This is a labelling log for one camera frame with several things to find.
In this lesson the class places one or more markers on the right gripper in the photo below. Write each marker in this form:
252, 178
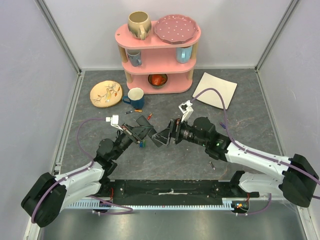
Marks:
174, 131

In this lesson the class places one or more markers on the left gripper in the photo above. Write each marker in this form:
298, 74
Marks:
130, 132

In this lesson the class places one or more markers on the black remote control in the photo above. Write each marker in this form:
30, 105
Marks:
142, 121

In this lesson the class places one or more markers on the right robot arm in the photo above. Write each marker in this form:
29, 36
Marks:
291, 177

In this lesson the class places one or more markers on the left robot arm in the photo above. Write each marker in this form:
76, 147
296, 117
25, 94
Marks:
50, 194

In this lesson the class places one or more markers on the dark blue mug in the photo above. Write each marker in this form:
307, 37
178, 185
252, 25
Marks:
135, 98

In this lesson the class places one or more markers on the yellow bird-pattern plate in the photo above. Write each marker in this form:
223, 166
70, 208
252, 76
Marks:
106, 94

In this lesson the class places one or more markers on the red cup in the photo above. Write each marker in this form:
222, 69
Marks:
158, 79

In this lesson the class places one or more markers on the dark patterned bowl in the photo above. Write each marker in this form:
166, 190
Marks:
157, 87

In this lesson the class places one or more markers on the pink three-tier shelf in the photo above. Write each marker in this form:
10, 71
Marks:
157, 57

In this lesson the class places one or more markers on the grey-blue mug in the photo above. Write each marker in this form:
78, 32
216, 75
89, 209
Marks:
134, 56

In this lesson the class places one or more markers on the light blue mug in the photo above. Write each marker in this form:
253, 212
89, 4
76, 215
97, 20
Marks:
183, 54

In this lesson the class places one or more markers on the beige ceramic mug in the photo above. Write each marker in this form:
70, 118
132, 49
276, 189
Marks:
139, 25

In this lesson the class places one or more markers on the pink dotted plate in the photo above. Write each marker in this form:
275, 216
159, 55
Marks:
175, 29

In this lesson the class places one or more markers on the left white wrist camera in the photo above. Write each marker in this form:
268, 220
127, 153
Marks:
114, 121

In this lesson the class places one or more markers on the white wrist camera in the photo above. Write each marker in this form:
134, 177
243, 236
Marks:
114, 121
186, 109

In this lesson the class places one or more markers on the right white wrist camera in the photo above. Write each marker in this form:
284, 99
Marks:
186, 109

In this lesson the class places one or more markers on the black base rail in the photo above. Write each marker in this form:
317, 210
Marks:
183, 192

